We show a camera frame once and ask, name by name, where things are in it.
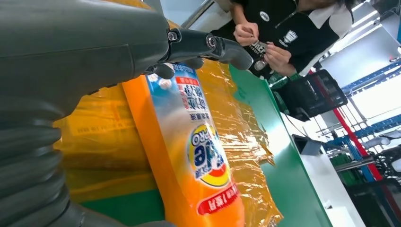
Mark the red metal post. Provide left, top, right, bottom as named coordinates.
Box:
left=308, top=69, right=401, bottom=220

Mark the tablet with blue cover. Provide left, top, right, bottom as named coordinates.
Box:
left=273, top=69, right=349, bottom=123

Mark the person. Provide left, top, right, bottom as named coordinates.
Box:
left=210, top=0, right=356, bottom=80

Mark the orange detergent bottle clear cap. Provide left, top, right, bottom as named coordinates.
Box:
left=121, top=62, right=245, bottom=227

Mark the blue metal rack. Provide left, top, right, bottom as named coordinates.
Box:
left=323, top=59, right=401, bottom=227

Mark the yellow plastic sheet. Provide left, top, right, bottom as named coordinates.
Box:
left=52, top=0, right=284, bottom=227

